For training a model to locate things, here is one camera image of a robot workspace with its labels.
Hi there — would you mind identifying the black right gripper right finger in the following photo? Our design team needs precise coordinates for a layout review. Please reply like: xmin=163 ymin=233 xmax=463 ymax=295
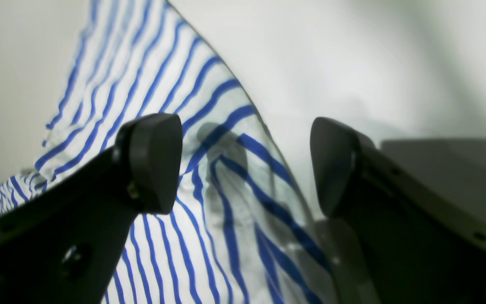
xmin=309 ymin=117 xmax=486 ymax=304

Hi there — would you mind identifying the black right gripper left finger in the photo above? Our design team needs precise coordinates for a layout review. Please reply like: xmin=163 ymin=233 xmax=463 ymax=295
xmin=0 ymin=113 xmax=183 ymax=304

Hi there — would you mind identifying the blue white striped T-shirt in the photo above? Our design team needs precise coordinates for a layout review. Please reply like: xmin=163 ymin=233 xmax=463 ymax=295
xmin=0 ymin=0 xmax=337 ymax=304

